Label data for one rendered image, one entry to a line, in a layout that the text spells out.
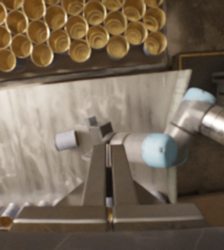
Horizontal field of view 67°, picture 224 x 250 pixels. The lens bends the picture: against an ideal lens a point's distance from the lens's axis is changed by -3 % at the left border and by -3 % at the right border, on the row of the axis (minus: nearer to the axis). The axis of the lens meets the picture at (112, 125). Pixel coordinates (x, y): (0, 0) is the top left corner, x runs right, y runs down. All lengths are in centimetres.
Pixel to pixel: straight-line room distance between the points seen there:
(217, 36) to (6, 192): 209
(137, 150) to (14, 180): 63
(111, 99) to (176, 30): 137
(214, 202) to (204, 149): 63
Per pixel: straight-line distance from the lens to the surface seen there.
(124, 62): 67
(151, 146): 38
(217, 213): 253
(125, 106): 69
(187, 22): 200
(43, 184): 85
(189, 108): 47
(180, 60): 156
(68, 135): 66
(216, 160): 231
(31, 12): 72
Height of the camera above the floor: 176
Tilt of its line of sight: 76 degrees down
